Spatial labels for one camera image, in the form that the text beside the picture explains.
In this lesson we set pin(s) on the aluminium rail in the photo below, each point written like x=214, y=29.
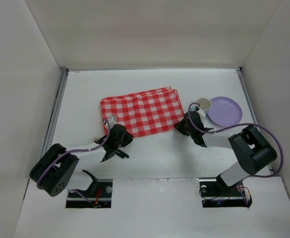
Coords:
x=239, y=73
x=55, y=111

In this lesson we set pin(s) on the gold fork green handle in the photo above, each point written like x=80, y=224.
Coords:
x=99, y=140

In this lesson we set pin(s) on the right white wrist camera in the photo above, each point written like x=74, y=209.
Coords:
x=200, y=111

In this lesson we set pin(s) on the blue mug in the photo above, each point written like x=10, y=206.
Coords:
x=204, y=104

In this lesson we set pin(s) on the gold knife green handle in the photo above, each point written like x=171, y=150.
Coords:
x=121, y=154

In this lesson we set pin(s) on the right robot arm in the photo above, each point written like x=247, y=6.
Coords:
x=251, y=149

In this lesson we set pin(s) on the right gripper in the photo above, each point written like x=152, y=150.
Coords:
x=184, y=127

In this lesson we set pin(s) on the purple plate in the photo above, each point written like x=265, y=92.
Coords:
x=224, y=111

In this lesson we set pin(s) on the right aluminium rail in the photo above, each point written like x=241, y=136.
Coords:
x=239, y=73

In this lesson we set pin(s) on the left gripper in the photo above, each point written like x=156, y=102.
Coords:
x=112, y=150

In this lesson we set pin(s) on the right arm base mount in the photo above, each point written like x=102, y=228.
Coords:
x=216, y=194

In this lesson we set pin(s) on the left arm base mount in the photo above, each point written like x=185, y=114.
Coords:
x=86, y=191

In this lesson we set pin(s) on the left aluminium rail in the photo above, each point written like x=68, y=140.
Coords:
x=55, y=111

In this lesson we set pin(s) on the red checkered cloth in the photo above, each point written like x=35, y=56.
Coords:
x=145, y=113

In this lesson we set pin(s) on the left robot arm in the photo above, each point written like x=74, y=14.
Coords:
x=53, y=171

